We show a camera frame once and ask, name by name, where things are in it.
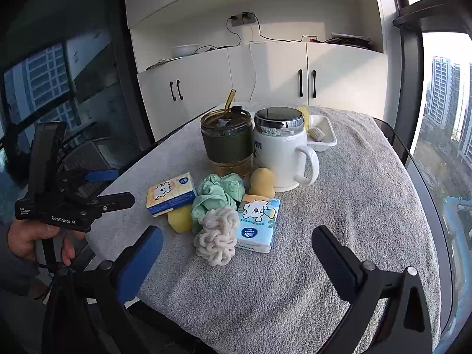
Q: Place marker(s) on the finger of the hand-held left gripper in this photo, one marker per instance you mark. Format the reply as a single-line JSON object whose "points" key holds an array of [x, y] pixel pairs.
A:
{"points": [[110, 201], [101, 175]]}

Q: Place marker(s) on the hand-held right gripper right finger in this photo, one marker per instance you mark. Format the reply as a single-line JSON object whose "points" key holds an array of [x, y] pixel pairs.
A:
{"points": [[332, 258]]}

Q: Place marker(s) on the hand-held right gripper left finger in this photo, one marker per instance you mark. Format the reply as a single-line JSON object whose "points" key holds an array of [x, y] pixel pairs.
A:
{"points": [[140, 261]]}

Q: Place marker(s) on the yellow sponge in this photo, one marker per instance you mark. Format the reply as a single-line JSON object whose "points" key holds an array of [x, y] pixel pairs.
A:
{"points": [[304, 115], [180, 221]]}

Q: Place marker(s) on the cream knitted scrunchie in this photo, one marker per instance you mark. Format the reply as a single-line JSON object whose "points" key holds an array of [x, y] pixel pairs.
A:
{"points": [[215, 236]]}

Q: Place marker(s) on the green cloth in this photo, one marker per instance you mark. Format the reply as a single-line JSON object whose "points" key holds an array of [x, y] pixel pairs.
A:
{"points": [[214, 195]]}

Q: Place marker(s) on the beige egg-shaped makeup sponge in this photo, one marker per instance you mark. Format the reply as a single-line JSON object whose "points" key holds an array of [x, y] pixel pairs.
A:
{"points": [[262, 182]]}

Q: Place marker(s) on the white ribbed plastic tray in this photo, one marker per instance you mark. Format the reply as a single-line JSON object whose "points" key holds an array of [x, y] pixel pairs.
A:
{"points": [[326, 143]]}

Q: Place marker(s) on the grey knitted cloth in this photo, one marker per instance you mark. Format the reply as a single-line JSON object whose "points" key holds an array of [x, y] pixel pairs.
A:
{"points": [[320, 132]]}

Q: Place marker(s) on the person's left forearm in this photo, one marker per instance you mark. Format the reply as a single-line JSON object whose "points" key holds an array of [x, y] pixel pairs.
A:
{"points": [[14, 273]]}

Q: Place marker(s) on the person's left hand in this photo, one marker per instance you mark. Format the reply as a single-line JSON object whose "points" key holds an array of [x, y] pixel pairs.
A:
{"points": [[22, 236]]}

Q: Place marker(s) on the dark wicker chair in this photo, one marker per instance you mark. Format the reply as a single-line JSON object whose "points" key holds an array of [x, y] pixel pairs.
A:
{"points": [[92, 155]]}

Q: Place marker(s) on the tissue packet with bear print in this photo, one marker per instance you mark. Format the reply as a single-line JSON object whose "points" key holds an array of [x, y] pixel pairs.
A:
{"points": [[169, 195], [258, 225]]}

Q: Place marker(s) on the white mug with chrome lid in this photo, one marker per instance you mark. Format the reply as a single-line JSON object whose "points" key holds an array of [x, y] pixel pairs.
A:
{"points": [[280, 162]]}

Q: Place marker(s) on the dark flat tray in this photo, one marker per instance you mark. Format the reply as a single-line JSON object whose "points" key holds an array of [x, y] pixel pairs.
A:
{"points": [[162, 62]]}

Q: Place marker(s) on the green glass tumbler with straw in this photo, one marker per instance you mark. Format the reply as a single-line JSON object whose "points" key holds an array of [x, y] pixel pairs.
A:
{"points": [[226, 147]]}

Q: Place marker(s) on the white bowl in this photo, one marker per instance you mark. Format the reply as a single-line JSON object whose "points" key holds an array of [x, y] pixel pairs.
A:
{"points": [[186, 49]]}

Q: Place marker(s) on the apartment towers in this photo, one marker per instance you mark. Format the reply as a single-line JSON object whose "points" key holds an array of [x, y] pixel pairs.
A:
{"points": [[442, 92]]}

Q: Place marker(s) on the pile of dark flat items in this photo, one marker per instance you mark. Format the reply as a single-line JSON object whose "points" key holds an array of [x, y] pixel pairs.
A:
{"points": [[350, 40]]}

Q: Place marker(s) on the white wall cabinet unit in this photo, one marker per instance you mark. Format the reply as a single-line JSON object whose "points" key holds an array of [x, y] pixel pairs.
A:
{"points": [[343, 77]]}

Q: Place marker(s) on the black window frame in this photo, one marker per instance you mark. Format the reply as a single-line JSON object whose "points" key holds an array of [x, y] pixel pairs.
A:
{"points": [[409, 62]]}

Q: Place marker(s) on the wall power outlet with plugs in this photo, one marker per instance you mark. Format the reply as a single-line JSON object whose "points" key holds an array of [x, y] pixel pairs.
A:
{"points": [[242, 17]]}

